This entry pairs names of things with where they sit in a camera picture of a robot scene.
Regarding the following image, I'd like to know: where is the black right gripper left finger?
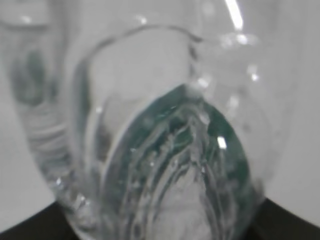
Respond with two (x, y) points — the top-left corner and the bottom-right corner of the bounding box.
(0, 202), (75, 240)

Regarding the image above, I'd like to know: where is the clear water bottle green label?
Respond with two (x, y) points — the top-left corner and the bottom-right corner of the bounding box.
(0, 0), (308, 240)

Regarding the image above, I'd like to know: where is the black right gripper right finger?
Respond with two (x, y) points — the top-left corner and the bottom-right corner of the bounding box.
(244, 199), (320, 240)

